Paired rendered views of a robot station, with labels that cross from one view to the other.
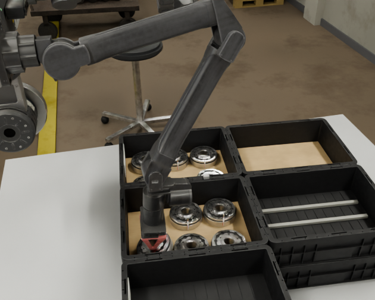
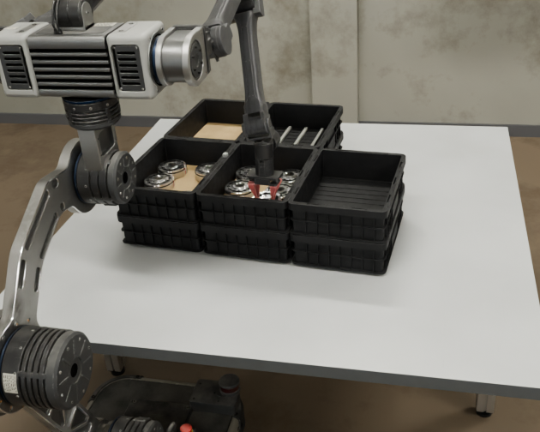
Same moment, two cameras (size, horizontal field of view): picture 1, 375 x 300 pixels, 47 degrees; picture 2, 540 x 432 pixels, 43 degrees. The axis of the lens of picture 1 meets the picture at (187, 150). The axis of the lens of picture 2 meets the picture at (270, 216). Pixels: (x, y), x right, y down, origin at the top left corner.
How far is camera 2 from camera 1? 1.80 m
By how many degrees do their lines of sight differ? 52
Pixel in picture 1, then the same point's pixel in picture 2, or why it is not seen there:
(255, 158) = not seen: hidden behind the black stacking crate
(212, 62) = (253, 21)
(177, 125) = (258, 77)
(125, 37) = (228, 14)
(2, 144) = (124, 193)
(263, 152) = not seen: hidden behind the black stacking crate
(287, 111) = (13, 201)
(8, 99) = (106, 144)
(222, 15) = not seen: outside the picture
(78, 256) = (201, 286)
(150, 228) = (275, 175)
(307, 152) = (216, 129)
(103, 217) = (161, 265)
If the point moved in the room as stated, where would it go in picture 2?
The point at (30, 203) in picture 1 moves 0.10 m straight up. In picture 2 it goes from (86, 312) to (79, 285)
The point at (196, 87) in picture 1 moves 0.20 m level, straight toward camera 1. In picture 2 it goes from (254, 44) to (315, 48)
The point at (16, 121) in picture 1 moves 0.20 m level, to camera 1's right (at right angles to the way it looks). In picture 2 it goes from (128, 160) to (169, 131)
